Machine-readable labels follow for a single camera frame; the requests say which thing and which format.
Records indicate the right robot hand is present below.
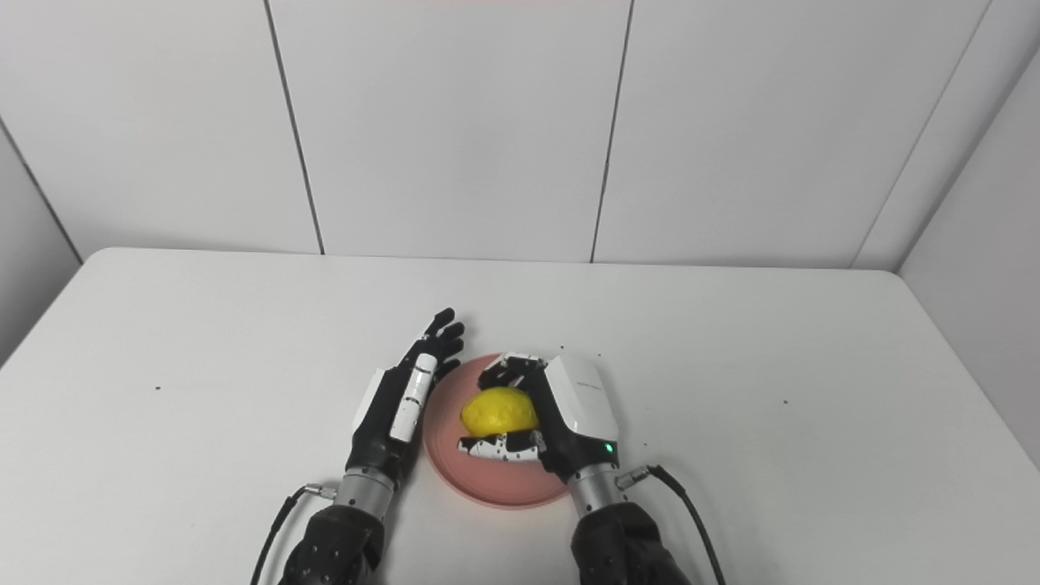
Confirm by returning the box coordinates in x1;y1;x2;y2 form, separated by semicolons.
457;352;620;484

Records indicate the pink plate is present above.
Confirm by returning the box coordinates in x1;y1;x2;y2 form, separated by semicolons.
423;353;571;510

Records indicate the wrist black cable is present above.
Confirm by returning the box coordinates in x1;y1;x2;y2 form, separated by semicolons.
249;483;338;585
616;465;728;585

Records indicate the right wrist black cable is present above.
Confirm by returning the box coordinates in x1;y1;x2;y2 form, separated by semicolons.
616;465;728;585

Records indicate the yellow lemon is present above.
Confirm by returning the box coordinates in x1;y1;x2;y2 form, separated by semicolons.
461;387;540;438

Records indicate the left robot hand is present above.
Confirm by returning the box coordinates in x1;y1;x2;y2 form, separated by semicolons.
345;307;466;485

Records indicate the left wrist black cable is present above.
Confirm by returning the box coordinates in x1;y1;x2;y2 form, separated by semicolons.
249;483;338;585

